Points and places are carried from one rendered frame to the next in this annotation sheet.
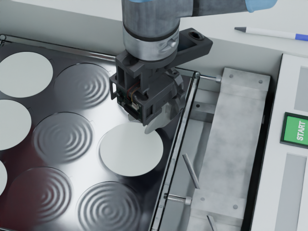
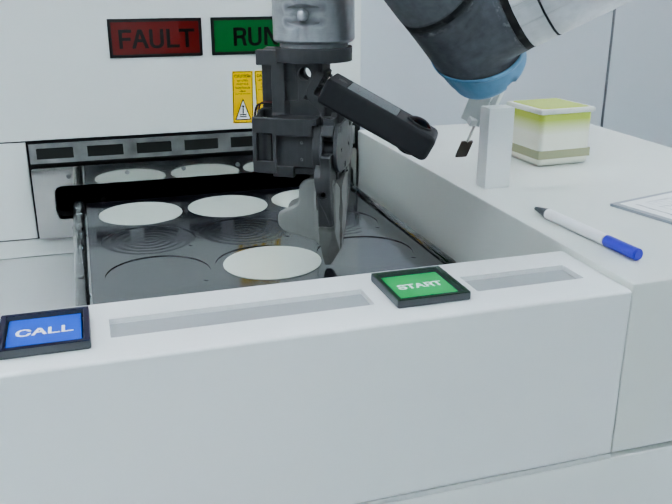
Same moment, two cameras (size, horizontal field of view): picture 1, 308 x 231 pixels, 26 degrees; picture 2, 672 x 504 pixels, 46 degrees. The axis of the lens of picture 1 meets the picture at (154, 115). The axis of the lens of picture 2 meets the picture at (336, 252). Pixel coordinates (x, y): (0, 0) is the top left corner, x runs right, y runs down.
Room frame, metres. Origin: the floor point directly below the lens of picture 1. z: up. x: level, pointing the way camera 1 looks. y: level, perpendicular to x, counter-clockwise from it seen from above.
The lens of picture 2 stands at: (0.22, -0.65, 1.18)
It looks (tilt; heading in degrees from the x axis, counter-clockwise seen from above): 20 degrees down; 58
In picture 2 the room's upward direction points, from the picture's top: straight up
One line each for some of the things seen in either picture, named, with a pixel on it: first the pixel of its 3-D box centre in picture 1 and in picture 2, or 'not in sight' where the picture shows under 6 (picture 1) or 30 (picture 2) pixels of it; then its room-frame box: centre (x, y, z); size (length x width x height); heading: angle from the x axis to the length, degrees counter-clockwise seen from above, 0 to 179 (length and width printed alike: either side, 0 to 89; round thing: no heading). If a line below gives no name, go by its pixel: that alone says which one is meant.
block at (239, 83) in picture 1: (244, 83); not in sight; (0.70, -0.16, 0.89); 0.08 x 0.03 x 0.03; 76
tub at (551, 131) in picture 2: not in sight; (547, 131); (0.94, 0.03, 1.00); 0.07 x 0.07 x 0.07; 80
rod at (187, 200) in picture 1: (178, 199); not in sight; (0.48, -0.04, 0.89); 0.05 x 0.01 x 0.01; 76
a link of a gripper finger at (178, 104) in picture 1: (169, 97); (326, 180); (0.60, -0.02, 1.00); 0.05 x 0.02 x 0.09; 45
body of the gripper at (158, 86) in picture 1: (147, 73); (306, 111); (0.59, 0.01, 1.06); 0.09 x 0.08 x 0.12; 135
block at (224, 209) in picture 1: (218, 207); not in sight; (0.47, -0.10, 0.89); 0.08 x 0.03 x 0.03; 76
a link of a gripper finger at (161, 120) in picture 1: (157, 120); (307, 222); (0.59, 0.00, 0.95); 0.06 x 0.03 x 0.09; 135
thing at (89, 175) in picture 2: not in sight; (204, 190); (0.62, 0.35, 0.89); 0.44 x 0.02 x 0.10; 166
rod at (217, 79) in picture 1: (210, 77); not in sight; (0.72, -0.10, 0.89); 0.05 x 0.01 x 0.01; 76
